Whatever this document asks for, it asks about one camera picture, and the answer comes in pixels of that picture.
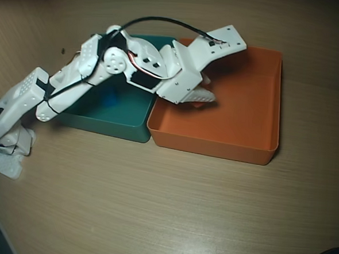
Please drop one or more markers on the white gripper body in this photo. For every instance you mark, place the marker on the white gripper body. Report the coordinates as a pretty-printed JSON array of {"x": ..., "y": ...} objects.
[{"x": 180, "y": 87}]

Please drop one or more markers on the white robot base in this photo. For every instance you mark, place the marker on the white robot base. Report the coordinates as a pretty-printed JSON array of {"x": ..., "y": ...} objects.
[{"x": 7, "y": 167}]

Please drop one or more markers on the white fixed gripper jaw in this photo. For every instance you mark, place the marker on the white fixed gripper jaw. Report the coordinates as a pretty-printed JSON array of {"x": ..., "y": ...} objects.
[{"x": 203, "y": 96}]

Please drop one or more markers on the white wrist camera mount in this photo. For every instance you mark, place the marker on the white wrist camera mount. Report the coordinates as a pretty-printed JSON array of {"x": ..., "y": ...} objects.
[{"x": 217, "y": 43}]

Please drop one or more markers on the orange plastic box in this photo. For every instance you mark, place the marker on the orange plastic box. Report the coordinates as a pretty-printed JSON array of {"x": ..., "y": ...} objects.
[{"x": 230, "y": 122}]

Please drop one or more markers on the blue cube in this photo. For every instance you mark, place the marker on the blue cube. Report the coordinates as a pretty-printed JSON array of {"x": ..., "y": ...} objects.
[{"x": 110, "y": 99}]

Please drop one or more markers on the white moving gripper jaw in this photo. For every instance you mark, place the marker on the white moving gripper jaw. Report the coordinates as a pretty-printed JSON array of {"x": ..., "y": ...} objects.
[{"x": 206, "y": 81}]

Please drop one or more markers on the teal plastic box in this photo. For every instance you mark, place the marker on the teal plastic box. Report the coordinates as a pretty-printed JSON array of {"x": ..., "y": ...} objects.
[{"x": 124, "y": 112}]

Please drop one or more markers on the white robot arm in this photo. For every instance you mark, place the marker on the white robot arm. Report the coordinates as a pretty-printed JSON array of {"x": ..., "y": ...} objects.
[{"x": 68, "y": 83}]

